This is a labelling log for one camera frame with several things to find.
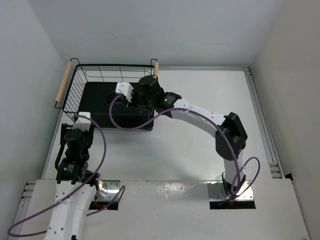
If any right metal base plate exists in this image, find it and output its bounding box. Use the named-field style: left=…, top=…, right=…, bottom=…
left=207, top=180, right=254, bottom=202

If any teal plate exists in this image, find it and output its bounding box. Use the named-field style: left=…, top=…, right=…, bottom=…
left=106, top=91, right=150, bottom=114

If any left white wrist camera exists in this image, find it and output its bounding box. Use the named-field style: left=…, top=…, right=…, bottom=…
left=72, top=112, right=91, bottom=131

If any left wooden rack handle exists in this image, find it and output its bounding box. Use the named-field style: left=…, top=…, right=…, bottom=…
left=54, top=60, right=72, bottom=104

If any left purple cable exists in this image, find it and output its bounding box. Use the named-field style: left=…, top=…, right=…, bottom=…
left=6, top=114, right=126, bottom=236

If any purple cable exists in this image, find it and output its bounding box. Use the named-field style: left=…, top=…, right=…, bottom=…
left=6, top=114, right=126, bottom=236
left=109, top=94, right=261, bottom=202

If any black wire dish rack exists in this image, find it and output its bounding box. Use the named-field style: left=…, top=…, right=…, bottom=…
left=54, top=57, right=158, bottom=128

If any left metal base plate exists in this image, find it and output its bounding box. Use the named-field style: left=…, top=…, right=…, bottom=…
left=96, top=180, right=121, bottom=202

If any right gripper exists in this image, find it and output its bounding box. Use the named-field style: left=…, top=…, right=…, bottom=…
left=123, top=87, right=155, bottom=111

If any metal base plate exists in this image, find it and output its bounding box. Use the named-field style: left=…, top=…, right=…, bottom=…
left=207, top=180, right=254, bottom=202
left=96, top=180, right=121, bottom=202

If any right wooden rack handle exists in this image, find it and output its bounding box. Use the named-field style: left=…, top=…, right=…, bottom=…
left=153, top=61, right=159, bottom=78

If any wooden rack handle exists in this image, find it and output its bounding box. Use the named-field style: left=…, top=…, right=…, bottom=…
left=54, top=60, right=72, bottom=104
left=153, top=61, right=159, bottom=78

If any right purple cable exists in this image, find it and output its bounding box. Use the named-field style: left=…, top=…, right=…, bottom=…
left=109, top=94, right=261, bottom=202

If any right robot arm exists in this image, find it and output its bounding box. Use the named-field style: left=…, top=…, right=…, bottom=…
left=123, top=75, right=248, bottom=196

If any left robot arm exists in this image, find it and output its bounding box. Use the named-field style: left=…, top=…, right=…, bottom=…
left=44, top=122, right=97, bottom=240

